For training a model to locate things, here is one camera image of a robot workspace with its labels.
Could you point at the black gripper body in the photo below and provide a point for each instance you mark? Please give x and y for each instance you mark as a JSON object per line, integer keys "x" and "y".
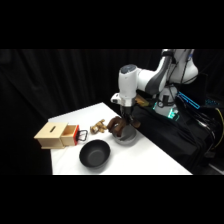
{"x": 126, "y": 110}

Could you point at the light wooden box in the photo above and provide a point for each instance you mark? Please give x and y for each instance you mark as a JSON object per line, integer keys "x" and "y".
{"x": 50, "y": 135}

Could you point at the black bowl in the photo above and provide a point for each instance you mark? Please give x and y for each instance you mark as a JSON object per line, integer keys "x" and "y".
{"x": 94, "y": 153}

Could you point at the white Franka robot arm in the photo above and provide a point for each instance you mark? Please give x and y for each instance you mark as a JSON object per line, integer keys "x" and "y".
{"x": 156, "y": 78}

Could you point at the blue-lit black device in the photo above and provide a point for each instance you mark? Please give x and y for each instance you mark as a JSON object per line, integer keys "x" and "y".
{"x": 188, "y": 100}

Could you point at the black curtain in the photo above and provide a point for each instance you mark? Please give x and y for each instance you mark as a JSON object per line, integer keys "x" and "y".
{"x": 40, "y": 83}

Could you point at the tan wrist mount block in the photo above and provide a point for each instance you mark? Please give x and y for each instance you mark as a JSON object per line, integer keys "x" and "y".
{"x": 140, "y": 100}

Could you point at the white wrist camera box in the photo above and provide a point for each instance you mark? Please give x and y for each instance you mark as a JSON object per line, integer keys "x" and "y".
{"x": 115, "y": 98}

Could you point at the wooden drawer with red front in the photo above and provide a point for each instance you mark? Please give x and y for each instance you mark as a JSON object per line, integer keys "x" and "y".
{"x": 71, "y": 135}

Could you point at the black cloth-covered robot stand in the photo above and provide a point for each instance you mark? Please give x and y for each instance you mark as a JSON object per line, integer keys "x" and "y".
{"x": 166, "y": 140}

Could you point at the small tan plush giraffe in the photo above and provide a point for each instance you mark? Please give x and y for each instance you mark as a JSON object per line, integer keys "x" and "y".
{"x": 97, "y": 127}

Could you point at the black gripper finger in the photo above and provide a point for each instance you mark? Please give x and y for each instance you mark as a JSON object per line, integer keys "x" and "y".
{"x": 130, "y": 119}
{"x": 124, "y": 119}

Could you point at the grey bowl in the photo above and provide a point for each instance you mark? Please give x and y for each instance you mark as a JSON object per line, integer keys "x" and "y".
{"x": 126, "y": 139}

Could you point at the brown plush deer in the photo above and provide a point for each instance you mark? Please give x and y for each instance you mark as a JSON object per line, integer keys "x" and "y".
{"x": 116, "y": 126}

